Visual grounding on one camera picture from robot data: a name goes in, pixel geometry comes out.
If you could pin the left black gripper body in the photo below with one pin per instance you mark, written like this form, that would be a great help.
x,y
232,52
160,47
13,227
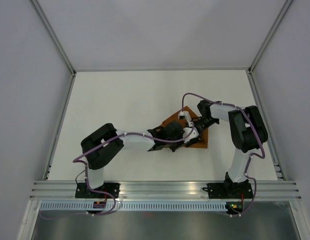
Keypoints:
x,y
175,146

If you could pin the aluminium frame post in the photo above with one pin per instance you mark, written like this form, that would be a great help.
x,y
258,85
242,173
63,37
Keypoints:
x,y
52,35
271,33

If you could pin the right aluminium frame post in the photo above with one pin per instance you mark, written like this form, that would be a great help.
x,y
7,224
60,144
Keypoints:
x,y
271,33

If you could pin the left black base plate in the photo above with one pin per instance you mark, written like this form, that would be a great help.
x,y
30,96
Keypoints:
x,y
107,190

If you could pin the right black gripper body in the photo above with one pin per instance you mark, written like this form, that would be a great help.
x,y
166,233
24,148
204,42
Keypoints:
x,y
202,123

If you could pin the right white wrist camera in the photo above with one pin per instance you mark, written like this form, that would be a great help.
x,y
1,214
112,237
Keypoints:
x,y
184,115

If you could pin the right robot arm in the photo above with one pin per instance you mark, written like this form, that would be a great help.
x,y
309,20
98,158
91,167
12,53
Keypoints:
x,y
248,133

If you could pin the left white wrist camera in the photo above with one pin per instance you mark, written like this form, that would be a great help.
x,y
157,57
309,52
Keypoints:
x,y
189,134

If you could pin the white slotted cable duct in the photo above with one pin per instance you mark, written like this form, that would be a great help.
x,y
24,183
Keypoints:
x,y
218,206

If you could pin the left aluminium frame post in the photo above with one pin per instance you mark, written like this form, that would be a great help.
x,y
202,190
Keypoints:
x,y
52,35

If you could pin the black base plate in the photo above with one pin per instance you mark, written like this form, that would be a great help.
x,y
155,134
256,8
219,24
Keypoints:
x,y
220,191
107,190

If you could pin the brown satin napkin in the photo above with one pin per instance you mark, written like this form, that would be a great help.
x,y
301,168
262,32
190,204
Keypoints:
x,y
202,143

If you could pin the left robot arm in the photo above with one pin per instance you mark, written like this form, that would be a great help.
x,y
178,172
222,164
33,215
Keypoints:
x,y
101,146

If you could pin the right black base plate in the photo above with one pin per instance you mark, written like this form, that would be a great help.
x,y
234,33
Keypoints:
x,y
220,191

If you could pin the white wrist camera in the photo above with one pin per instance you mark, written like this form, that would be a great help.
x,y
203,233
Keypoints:
x,y
189,134
184,115

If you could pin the aluminium mounting rail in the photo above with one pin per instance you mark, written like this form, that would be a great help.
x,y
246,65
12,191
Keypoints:
x,y
273,190

